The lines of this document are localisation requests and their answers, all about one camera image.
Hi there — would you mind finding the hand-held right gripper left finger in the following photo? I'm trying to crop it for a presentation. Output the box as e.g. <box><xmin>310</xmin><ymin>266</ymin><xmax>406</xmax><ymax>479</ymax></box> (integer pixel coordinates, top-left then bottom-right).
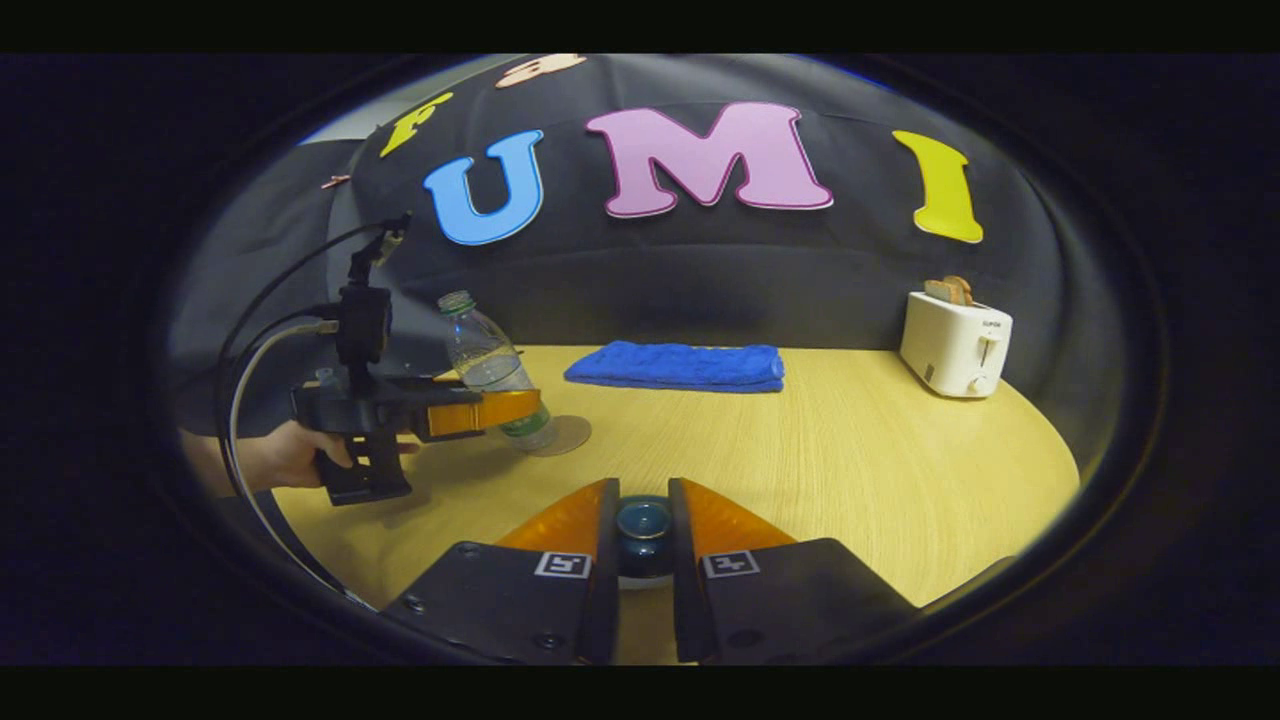
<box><xmin>380</xmin><ymin>477</ymin><xmax>623</xmax><ymax>666</ymax></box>

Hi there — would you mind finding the clear plastic water bottle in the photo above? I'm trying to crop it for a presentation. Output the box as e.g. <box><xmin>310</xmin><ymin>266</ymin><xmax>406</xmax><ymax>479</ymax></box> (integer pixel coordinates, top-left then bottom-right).
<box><xmin>437</xmin><ymin>290</ymin><xmax>559</xmax><ymax>454</ymax></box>

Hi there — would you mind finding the blue folded towel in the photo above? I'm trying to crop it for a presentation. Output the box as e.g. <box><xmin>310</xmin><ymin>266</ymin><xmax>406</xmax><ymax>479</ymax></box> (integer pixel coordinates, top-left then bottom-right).
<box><xmin>563</xmin><ymin>340</ymin><xmax>786</xmax><ymax>394</ymax></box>

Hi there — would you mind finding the black backdrop cloth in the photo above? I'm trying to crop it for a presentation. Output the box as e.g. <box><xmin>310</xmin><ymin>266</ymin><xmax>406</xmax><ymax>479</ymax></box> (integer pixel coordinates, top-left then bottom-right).
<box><xmin>170</xmin><ymin>55</ymin><xmax>1121</xmax><ymax>441</ymax></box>

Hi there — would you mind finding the black cable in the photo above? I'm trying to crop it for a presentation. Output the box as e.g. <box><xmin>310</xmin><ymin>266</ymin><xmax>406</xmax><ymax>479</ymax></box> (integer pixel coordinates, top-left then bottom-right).
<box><xmin>213</xmin><ymin>218</ymin><xmax>411</xmax><ymax>501</ymax></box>

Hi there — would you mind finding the round translucent coaster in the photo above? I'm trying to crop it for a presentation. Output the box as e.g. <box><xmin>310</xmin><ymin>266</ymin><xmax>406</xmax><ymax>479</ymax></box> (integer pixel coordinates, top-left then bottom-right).
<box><xmin>515</xmin><ymin>414</ymin><xmax>594</xmax><ymax>459</ymax></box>

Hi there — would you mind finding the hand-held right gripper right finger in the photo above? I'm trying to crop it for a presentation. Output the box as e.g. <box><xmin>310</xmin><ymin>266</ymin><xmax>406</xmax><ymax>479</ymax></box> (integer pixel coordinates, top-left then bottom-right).
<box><xmin>668</xmin><ymin>477</ymin><xmax>919</xmax><ymax>666</ymax></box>

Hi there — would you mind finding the white toaster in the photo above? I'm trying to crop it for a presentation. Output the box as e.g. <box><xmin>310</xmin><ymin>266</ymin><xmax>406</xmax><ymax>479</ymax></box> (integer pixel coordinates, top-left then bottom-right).
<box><xmin>899</xmin><ymin>290</ymin><xmax>1014</xmax><ymax>399</ymax></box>

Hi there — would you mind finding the grey cable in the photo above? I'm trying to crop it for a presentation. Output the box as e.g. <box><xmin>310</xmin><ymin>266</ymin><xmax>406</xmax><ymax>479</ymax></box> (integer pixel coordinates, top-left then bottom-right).
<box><xmin>228</xmin><ymin>319</ymin><xmax>376</xmax><ymax>609</ymax></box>

